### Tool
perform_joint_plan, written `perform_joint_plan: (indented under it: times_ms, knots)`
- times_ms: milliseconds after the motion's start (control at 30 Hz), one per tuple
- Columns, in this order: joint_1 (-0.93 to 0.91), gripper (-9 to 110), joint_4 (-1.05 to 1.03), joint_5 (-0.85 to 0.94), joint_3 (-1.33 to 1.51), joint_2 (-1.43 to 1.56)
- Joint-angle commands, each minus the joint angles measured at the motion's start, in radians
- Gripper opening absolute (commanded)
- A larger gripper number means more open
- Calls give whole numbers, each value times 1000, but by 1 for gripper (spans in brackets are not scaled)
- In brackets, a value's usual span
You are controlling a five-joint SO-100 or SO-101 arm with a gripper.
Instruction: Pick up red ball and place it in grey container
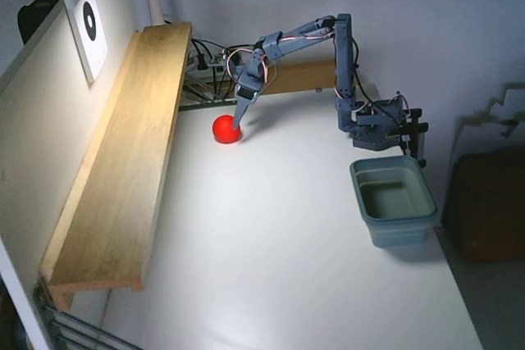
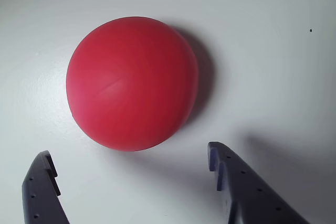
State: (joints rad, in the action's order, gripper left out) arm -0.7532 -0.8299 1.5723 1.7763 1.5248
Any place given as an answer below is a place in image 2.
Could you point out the red ball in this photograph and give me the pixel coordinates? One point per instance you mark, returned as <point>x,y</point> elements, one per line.
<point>131,85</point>

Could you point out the blue grey gripper finger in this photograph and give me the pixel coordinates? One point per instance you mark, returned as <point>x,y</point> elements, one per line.
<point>39,197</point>
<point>249,197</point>

